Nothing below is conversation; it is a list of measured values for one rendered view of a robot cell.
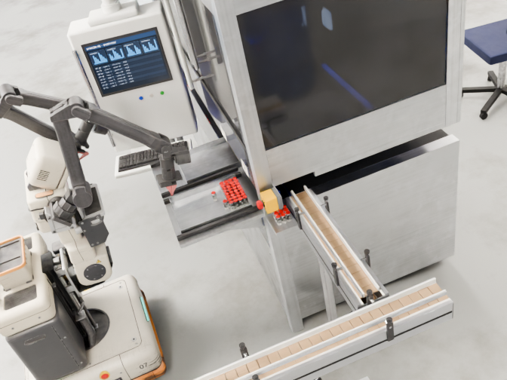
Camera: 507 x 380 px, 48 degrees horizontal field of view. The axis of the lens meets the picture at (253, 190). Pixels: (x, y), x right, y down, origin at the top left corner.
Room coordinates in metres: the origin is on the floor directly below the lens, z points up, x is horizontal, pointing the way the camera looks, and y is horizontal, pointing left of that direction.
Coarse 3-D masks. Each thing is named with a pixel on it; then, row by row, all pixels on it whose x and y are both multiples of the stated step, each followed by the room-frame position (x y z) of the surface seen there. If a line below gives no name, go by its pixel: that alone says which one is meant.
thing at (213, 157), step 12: (204, 144) 2.55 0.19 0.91; (216, 144) 2.56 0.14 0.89; (228, 144) 2.55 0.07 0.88; (192, 156) 2.52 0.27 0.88; (204, 156) 2.49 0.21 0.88; (216, 156) 2.46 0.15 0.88; (228, 156) 2.44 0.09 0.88; (180, 168) 2.42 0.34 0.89; (192, 168) 2.41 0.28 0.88; (204, 168) 2.38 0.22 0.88; (216, 168) 2.36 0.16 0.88; (228, 168) 2.31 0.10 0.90; (192, 180) 2.27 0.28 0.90
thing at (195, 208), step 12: (216, 180) 2.21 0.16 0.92; (192, 192) 2.19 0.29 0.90; (204, 192) 2.19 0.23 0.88; (216, 192) 2.16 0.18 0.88; (180, 204) 2.14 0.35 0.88; (192, 204) 2.12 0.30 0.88; (204, 204) 2.09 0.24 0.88; (216, 204) 2.07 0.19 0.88; (180, 216) 2.05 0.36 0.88; (192, 216) 2.03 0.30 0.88; (204, 216) 2.01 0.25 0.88; (216, 216) 1.99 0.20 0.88; (180, 228) 1.93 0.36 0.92; (192, 228) 1.93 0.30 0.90
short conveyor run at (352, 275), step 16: (304, 192) 1.95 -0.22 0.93; (288, 208) 1.92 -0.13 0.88; (304, 208) 1.80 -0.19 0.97; (320, 208) 1.78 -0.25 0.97; (304, 224) 1.74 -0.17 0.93; (320, 224) 1.72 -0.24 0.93; (336, 224) 1.70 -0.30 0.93; (320, 240) 1.64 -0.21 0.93; (336, 240) 1.61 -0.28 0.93; (320, 256) 1.59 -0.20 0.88; (336, 256) 1.49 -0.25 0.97; (352, 256) 1.51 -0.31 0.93; (368, 256) 1.44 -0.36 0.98; (336, 272) 1.42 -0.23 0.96; (352, 272) 1.43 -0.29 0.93; (368, 272) 1.38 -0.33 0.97; (352, 288) 1.35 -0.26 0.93; (368, 288) 1.34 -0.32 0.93; (384, 288) 1.32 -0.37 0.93; (352, 304) 1.31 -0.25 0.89
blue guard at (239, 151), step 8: (176, 48) 3.38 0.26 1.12; (192, 72) 2.94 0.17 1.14; (200, 88) 2.82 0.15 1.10; (200, 96) 2.91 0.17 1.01; (208, 96) 2.61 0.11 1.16; (208, 104) 2.68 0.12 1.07; (216, 112) 2.51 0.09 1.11; (216, 120) 2.58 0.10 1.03; (224, 120) 2.33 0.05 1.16; (224, 128) 2.39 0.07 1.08; (232, 136) 2.22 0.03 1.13; (232, 144) 2.27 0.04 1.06; (240, 144) 2.09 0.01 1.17; (240, 152) 2.14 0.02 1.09; (240, 160) 2.18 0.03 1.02; (248, 168) 2.04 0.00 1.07
